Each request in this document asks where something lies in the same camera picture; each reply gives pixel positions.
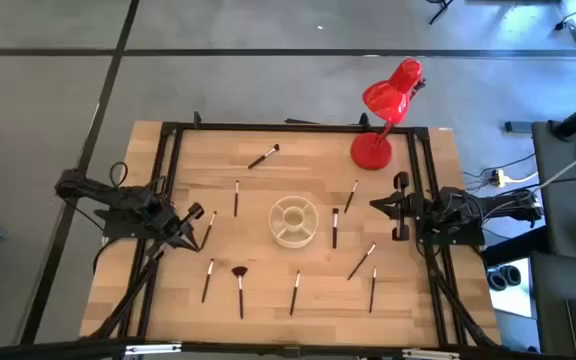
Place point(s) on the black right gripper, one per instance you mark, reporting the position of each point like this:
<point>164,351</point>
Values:
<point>413,207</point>

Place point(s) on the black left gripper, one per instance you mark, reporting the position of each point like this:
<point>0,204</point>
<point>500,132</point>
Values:
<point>188,216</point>

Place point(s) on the thin black makeup brush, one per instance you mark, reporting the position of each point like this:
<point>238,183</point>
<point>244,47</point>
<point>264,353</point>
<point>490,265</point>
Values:
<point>372,295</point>
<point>359,264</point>
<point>236,202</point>
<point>208,231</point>
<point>206,285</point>
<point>294,297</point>
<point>350,197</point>

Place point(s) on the large powder makeup brush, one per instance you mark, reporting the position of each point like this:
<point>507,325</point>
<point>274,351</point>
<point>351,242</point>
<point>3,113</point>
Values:
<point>263,157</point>

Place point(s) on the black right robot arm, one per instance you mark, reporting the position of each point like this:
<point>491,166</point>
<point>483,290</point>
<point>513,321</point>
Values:
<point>468,207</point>

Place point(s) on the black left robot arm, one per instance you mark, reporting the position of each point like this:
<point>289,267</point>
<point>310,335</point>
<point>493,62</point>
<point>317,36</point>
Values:
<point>118,197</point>

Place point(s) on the red desk lamp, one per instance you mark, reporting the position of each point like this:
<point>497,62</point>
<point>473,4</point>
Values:
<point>370,150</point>

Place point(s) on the thick flat makeup brush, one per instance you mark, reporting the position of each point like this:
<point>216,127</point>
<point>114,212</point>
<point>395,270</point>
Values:
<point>335,235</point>

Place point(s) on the fan makeup brush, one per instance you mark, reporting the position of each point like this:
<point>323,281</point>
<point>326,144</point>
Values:
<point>241,300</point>

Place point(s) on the white round ribbed organizer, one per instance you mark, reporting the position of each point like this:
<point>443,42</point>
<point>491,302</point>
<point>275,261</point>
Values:
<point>293,241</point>

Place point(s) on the black desk crossbar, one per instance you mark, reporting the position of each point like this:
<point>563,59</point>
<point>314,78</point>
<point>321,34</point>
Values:
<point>515,246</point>

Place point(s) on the black headphones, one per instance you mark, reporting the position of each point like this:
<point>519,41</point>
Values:
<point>503,278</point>

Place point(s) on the grey desk foot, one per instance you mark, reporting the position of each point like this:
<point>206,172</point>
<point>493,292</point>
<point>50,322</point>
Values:
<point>518,126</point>

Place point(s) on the white flat board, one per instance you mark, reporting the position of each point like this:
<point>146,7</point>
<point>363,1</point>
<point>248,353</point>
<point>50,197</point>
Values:
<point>518,300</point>

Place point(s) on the grey desk top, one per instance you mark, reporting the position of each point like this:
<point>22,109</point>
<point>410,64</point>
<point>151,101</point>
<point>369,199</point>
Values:
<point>563,215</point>
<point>550,300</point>

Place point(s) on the black rig beam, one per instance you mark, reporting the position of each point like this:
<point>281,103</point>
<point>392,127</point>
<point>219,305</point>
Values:
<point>43,351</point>

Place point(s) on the silver metal bracket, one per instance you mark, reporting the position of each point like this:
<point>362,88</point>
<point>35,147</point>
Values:
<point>153,349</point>
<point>430,355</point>

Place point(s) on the black metal table frame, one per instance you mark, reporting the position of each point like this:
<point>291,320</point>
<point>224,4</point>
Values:
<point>293,127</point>

